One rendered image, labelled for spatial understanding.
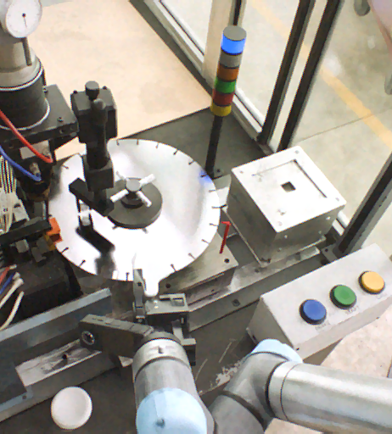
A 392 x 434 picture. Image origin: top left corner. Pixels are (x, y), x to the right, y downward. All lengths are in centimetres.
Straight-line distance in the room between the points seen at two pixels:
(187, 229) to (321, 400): 44
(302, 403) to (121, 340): 26
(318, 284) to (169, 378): 46
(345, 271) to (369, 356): 101
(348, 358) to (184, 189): 116
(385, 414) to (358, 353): 144
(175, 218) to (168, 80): 66
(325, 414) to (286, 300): 38
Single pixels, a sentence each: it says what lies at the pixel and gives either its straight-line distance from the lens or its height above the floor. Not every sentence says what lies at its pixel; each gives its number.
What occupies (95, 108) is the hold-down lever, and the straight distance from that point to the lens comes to 67.
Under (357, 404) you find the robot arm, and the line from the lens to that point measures 60.
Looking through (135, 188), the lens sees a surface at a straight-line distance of 93.
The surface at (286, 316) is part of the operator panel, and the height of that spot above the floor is 90.
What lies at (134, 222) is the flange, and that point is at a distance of 94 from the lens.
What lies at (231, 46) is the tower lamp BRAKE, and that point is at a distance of 102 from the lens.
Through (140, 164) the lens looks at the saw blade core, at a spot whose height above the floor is 95.
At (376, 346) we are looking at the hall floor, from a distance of 206.
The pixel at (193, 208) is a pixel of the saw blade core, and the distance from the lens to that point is 98.
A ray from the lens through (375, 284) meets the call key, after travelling 104.
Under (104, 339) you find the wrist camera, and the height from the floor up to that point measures 102.
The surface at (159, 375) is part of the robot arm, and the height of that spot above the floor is 112.
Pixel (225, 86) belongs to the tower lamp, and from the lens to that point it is 107.
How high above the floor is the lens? 173
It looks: 54 degrees down
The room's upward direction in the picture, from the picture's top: 10 degrees clockwise
